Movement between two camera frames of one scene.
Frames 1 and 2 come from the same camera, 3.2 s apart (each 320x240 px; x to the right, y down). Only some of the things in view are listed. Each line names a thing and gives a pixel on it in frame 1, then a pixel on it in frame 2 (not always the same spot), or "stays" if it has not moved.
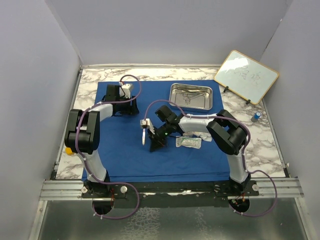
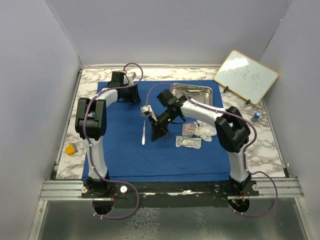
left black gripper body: (125, 107) → (129, 93)
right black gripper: (157, 143) → (158, 129)
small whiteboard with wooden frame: (246, 77) stays
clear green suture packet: (189, 142) stays
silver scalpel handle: (143, 136) stays
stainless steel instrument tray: (191, 96) stays
